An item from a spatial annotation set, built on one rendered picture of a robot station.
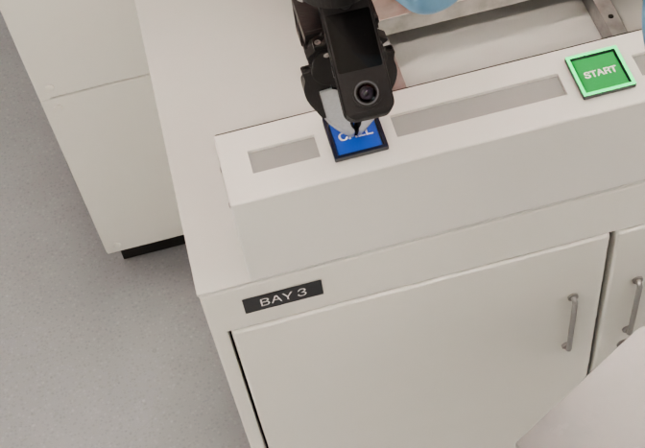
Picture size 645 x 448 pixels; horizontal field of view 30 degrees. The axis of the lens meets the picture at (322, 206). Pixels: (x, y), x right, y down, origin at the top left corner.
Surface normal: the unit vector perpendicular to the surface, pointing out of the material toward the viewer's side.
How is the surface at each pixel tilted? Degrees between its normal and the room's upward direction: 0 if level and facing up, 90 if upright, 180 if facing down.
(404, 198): 90
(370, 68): 32
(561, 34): 0
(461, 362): 90
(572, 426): 0
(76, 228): 0
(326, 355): 90
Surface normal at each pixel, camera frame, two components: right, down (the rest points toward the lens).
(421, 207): 0.23, 0.78
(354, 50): 0.01, -0.07
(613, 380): -0.10, -0.59
